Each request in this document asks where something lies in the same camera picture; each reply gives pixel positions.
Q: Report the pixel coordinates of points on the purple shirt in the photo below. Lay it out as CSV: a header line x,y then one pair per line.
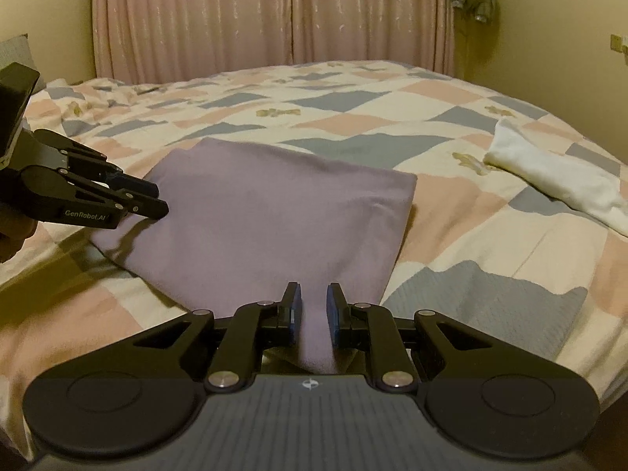
x,y
270,216

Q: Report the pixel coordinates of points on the pink curtain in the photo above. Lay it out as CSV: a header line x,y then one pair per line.
x,y
245,14

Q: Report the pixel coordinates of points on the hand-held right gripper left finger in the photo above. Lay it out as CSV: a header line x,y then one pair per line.
x,y
294,314

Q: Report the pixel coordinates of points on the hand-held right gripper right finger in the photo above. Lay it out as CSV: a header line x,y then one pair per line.
x,y
333,314

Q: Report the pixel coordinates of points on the white folded garment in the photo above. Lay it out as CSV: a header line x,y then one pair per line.
x,y
564,181

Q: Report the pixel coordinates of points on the grey pillow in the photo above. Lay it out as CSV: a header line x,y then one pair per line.
x,y
17,51

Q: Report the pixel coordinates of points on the person's left hand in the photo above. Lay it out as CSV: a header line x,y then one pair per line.
x,y
14,238

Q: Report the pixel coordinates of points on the checkered bed quilt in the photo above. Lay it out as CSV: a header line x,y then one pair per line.
x,y
466,265

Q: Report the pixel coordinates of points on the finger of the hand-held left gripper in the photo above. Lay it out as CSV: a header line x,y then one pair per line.
x,y
147,207
132,185

